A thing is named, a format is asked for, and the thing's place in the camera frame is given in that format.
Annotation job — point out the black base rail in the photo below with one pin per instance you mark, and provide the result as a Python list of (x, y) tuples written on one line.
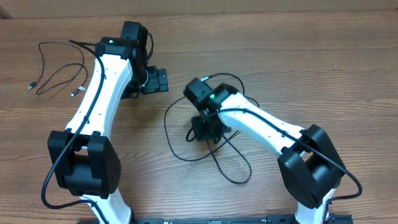
[(270, 219)]

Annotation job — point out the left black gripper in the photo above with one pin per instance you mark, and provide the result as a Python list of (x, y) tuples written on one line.
[(158, 81)]

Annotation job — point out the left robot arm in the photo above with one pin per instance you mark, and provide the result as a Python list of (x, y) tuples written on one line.
[(83, 159)]

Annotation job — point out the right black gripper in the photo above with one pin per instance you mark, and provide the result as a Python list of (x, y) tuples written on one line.
[(203, 131)]

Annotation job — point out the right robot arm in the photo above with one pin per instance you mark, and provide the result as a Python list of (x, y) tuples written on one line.
[(308, 161)]

